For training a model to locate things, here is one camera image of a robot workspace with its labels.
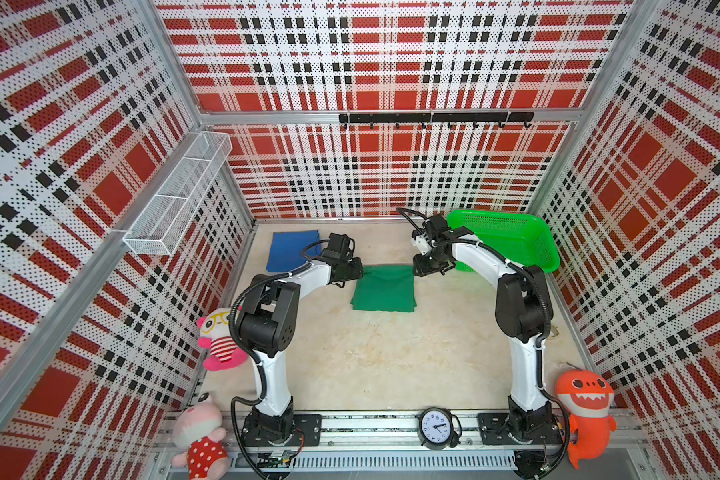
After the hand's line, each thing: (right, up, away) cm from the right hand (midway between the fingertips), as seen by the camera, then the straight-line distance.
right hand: (422, 269), depth 97 cm
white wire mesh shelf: (-80, +17, -6) cm, 82 cm away
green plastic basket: (+42, +11, +17) cm, 47 cm away
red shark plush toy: (+36, -29, -25) cm, 53 cm away
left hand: (-21, -1, +3) cm, 21 cm away
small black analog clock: (-1, -37, -25) cm, 45 cm away
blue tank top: (-50, +7, +16) cm, 53 cm away
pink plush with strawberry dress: (-58, -36, -27) cm, 73 cm away
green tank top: (-12, -6, +2) cm, 14 cm away
